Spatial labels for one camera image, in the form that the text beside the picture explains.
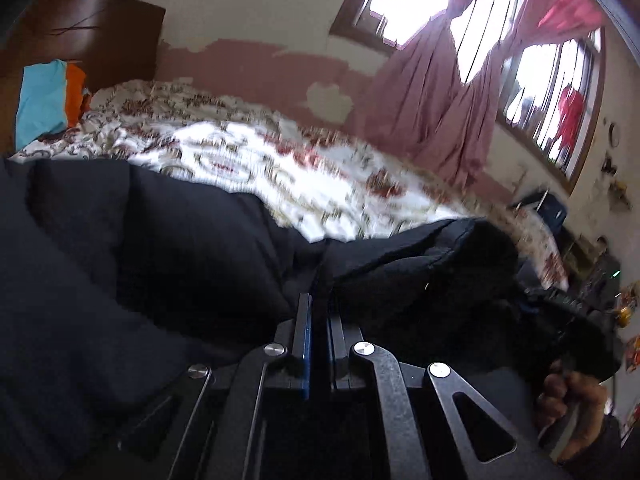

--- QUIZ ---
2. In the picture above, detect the black padded jacket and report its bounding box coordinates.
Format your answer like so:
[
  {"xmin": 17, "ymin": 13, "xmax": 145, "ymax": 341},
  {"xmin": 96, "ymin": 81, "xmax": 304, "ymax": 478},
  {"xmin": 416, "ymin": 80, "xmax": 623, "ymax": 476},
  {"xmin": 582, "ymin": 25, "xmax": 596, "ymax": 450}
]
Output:
[{"xmin": 1, "ymin": 160, "xmax": 623, "ymax": 479}]

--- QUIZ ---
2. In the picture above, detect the person's right hand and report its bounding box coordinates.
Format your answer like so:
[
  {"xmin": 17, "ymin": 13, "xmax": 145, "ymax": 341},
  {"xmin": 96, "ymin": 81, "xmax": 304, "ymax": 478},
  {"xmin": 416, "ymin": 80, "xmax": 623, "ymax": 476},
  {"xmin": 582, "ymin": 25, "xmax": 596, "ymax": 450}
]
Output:
[{"xmin": 537, "ymin": 360, "xmax": 608, "ymax": 463}]

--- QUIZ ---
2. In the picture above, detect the black device green light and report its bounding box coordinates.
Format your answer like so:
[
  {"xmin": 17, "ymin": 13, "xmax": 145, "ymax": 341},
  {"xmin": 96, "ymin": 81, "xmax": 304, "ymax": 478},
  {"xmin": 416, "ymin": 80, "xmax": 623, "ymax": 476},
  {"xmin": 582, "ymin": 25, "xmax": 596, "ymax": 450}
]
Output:
[{"xmin": 579, "ymin": 252, "xmax": 620, "ymax": 311}]

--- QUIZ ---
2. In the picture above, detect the floral white red bedspread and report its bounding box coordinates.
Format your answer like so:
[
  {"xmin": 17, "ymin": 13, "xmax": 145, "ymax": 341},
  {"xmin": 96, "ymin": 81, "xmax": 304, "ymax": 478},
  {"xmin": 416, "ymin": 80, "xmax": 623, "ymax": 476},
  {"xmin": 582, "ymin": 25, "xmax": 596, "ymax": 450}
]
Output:
[{"xmin": 15, "ymin": 80, "xmax": 567, "ymax": 288}]

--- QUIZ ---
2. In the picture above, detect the wooden side shelf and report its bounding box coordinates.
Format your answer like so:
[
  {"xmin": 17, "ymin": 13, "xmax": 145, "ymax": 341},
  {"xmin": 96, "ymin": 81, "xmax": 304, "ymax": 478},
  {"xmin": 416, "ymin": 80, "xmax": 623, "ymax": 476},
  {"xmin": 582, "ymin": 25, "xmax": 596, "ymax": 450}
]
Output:
[{"xmin": 556, "ymin": 228, "xmax": 608, "ymax": 280}]

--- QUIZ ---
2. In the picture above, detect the blue chair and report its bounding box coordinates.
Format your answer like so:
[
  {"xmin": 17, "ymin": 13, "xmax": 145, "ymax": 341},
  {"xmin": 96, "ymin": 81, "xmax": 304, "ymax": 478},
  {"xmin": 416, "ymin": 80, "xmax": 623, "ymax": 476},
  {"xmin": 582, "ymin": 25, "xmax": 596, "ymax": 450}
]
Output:
[{"xmin": 510, "ymin": 188, "xmax": 567, "ymax": 235}]

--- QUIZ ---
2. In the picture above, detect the pink left curtain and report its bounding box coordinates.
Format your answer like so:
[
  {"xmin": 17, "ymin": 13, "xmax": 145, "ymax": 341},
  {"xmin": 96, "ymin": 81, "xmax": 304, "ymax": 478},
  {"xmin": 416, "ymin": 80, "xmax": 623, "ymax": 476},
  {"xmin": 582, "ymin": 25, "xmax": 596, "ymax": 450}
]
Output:
[{"xmin": 344, "ymin": 0, "xmax": 475, "ymax": 158}]

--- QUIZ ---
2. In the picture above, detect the pink curtain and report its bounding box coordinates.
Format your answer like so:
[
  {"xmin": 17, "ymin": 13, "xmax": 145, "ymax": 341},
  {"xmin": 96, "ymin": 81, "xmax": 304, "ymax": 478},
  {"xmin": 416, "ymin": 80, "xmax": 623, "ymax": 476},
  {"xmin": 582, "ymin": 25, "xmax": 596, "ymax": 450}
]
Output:
[
  {"xmin": 344, "ymin": 0, "xmax": 475, "ymax": 158},
  {"xmin": 410, "ymin": 0, "xmax": 603, "ymax": 188}
]

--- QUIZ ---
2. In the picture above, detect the brown framed window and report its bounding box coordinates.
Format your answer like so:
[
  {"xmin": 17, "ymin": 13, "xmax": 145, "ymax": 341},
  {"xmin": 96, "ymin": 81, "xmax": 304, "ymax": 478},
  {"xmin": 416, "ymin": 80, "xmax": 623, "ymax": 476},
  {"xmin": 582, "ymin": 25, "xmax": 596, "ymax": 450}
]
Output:
[{"xmin": 330, "ymin": 0, "xmax": 605, "ymax": 191}]

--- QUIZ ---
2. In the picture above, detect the red garment outside window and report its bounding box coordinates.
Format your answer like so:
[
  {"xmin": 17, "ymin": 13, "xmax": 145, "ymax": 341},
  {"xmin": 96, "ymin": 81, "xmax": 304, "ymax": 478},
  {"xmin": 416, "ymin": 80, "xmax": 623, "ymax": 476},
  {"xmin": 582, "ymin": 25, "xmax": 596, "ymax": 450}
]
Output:
[{"xmin": 553, "ymin": 84, "xmax": 585, "ymax": 151}]

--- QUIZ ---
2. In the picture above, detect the orange brown blue striped pillow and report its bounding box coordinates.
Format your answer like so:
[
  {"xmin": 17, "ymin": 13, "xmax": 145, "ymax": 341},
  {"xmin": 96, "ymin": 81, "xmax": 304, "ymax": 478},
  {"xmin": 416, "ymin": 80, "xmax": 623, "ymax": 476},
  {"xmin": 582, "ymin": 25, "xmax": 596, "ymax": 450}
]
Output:
[{"xmin": 14, "ymin": 60, "xmax": 91, "ymax": 151}]

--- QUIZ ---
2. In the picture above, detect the brown wooden headboard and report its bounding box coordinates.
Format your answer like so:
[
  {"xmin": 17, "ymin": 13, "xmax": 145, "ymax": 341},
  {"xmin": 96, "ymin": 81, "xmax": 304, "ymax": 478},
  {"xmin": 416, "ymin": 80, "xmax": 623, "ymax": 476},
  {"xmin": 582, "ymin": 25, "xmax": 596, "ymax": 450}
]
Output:
[{"xmin": 1, "ymin": 0, "xmax": 165, "ymax": 155}]

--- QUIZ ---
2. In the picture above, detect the pink right curtain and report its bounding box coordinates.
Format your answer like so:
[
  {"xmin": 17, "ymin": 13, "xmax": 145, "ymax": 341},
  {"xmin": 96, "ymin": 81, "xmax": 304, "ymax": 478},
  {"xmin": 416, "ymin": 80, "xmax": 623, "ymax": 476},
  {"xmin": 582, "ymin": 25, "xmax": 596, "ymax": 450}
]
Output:
[{"xmin": 410, "ymin": 0, "xmax": 603, "ymax": 188}]

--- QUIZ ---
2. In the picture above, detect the round wall clock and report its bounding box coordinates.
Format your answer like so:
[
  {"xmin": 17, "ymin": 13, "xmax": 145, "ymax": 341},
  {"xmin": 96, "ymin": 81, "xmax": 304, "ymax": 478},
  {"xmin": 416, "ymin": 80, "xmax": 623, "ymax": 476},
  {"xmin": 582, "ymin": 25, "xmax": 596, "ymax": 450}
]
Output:
[{"xmin": 608, "ymin": 122, "xmax": 622, "ymax": 148}]

